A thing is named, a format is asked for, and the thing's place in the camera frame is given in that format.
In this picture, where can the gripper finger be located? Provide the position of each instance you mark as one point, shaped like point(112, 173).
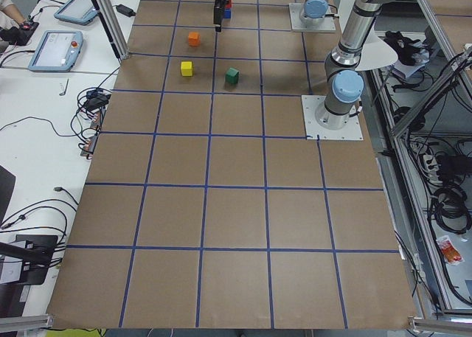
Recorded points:
point(218, 14)

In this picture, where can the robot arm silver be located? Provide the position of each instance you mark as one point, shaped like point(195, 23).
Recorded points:
point(313, 11)
point(345, 85)

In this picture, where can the orange wooden block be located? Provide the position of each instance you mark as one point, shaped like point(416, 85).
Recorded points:
point(194, 39)

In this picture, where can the yellow wooden block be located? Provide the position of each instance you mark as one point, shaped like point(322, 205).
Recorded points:
point(186, 68)

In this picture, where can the green wooden block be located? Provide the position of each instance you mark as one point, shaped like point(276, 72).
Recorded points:
point(232, 76)

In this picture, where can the black power adapter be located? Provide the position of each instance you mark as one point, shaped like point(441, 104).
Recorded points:
point(125, 10)

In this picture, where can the far teach pendant tablet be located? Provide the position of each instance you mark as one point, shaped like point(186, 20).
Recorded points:
point(80, 12)

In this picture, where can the teach pendant tablet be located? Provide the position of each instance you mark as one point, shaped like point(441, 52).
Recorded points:
point(57, 51)
point(80, 12)

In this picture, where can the near teach pendant tablet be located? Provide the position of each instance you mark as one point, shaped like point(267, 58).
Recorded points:
point(57, 51)

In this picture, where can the metal allen key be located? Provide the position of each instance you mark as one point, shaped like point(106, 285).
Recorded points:
point(63, 88)

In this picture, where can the orange snack packet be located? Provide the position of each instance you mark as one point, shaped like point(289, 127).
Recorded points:
point(451, 255)

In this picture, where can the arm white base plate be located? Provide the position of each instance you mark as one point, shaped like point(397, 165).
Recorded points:
point(302, 23)
point(321, 125)

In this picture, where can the aluminium frame post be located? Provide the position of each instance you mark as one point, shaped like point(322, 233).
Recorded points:
point(112, 28)

